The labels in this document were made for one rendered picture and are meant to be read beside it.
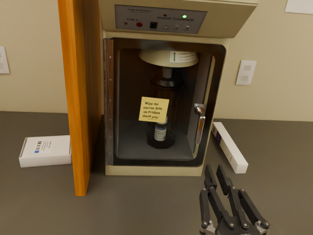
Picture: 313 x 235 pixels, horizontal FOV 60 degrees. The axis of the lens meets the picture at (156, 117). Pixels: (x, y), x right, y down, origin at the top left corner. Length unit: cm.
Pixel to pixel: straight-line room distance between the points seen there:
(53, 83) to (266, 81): 95
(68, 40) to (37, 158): 47
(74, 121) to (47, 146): 32
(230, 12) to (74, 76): 37
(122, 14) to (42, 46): 65
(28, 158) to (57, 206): 21
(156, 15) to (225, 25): 16
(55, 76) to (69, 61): 61
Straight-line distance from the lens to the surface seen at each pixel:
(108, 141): 83
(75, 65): 65
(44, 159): 98
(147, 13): 61
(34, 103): 133
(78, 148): 76
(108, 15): 63
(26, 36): 122
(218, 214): 57
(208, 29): 67
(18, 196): 91
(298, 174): 112
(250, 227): 56
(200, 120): 75
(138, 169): 91
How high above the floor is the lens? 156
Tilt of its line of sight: 30 degrees down
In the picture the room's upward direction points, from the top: 5 degrees clockwise
